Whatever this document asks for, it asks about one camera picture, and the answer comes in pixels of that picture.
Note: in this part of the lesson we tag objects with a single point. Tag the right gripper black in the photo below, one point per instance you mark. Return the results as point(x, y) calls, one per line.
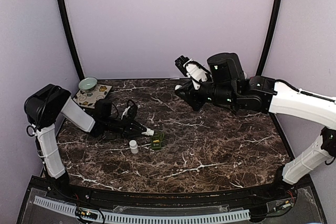
point(190, 97)

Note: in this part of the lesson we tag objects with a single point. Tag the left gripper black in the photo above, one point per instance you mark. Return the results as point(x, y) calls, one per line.
point(125, 129)

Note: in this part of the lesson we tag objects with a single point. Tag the green weekly pill organizer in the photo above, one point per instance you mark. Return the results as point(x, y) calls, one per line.
point(157, 141)

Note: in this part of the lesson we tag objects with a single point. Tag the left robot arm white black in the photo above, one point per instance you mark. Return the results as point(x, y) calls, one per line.
point(44, 107)

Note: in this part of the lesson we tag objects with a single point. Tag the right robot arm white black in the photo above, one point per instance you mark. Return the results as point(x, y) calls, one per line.
point(225, 85)

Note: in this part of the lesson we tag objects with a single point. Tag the white pill bottle front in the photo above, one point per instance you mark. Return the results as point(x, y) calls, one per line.
point(133, 145)

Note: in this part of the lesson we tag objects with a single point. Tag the patterned coaster under bowl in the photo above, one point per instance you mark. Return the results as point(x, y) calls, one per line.
point(88, 100)

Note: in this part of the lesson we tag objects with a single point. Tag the pale green bowl left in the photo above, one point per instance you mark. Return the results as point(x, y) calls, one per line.
point(88, 84)

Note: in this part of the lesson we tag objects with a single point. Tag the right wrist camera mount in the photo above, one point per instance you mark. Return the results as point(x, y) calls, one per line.
point(193, 70)

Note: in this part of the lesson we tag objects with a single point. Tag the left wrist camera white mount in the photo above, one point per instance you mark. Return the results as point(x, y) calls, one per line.
point(130, 111)

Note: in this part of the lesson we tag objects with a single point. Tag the white slotted cable duct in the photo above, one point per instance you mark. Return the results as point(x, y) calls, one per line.
point(110, 217)

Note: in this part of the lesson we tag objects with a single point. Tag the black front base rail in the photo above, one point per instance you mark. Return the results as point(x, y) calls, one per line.
point(108, 198)

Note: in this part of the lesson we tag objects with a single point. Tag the right black frame post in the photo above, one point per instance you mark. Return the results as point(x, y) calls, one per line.
point(269, 37)

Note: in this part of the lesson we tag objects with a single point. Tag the black frame post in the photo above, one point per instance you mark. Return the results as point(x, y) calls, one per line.
point(70, 39)
point(269, 37)

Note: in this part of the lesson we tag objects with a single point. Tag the left black frame post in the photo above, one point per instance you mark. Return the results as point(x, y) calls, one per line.
point(70, 39)

